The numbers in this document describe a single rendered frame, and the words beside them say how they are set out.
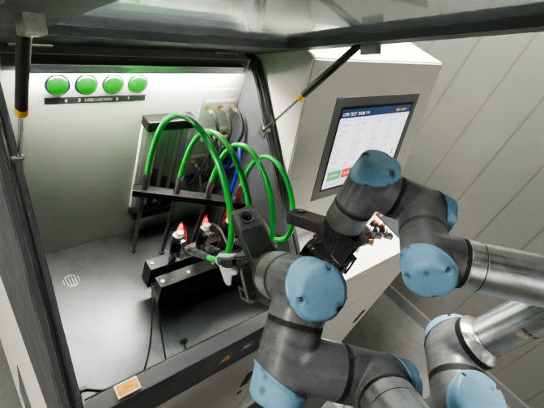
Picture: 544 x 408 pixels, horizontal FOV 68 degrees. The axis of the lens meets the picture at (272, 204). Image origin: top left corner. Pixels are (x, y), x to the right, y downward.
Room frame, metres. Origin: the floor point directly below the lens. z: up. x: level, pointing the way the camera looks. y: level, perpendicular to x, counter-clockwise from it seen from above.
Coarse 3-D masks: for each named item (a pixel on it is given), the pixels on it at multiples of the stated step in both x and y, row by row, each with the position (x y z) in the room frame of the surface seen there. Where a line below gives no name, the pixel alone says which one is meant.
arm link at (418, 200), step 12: (408, 180) 0.62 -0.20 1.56; (408, 192) 0.60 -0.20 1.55; (420, 192) 0.61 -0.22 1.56; (432, 192) 0.62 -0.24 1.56; (396, 204) 0.58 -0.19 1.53; (408, 204) 0.58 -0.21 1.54; (420, 204) 0.57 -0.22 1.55; (432, 204) 0.58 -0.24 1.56; (444, 204) 0.60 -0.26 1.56; (456, 204) 0.62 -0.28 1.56; (396, 216) 0.58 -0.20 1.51; (408, 216) 0.55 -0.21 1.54; (444, 216) 0.59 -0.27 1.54; (456, 216) 0.60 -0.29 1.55
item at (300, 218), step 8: (288, 216) 0.66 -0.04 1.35; (296, 216) 0.65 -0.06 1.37; (304, 216) 0.65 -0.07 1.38; (312, 216) 0.65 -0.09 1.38; (320, 216) 0.66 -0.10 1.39; (296, 224) 0.64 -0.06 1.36; (304, 224) 0.63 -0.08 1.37; (312, 224) 0.62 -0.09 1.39; (320, 224) 0.61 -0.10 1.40; (320, 232) 0.61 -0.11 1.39
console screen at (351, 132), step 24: (360, 96) 1.23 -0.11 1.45; (384, 96) 1.33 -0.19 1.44; (408, 96) 1.45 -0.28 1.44; (336, 120) 1.14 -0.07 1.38; (360, 120) 1.24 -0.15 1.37; (384, 120) 1.35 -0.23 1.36; (408, 120) 1.49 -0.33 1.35; (336, 144) 1.16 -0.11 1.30; (360, 144) 1.26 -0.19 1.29; (384, 144) 1.38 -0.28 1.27; (336, 168) 1.17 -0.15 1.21; (312, 192) 1.09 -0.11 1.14; (336, 192) 1.19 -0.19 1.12
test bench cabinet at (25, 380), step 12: (0, 288) 0.60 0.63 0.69; (12, 312) 0.51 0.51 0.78; (12, 324) 0.53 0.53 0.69; (12, 336) 0.54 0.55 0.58; (12, 348) 0.56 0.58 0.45; (24, 348) 0.45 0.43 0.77; (12, 360) 0.58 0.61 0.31; (24, 360) 0.46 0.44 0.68; (12, 372) 0.61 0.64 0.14; (24, 372) 0.47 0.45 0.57; (24, 384) 0.48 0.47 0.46; (36, 384) 0.39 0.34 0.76; (24, 396) 0.48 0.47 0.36; (36, 396) 0.39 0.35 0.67
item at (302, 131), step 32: (288, 64) 1.09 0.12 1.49; (320, 64) 1.07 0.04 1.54; (352, 64) 1.18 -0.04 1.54; (384, 64) 1.30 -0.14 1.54; (416, 64) 1.46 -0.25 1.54; (288, 96) 1.06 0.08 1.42; (320, 96) 1.08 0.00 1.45; (288, 128) 1.04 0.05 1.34; (320, 128) 1.09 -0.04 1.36; (416, 128) 1.56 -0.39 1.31; (288, 160) 1.01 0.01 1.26; (320, 160) 1.11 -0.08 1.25; (352, 288) 1.04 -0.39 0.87; (384, 288) 1.35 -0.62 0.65; (352, 320) 1.29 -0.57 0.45
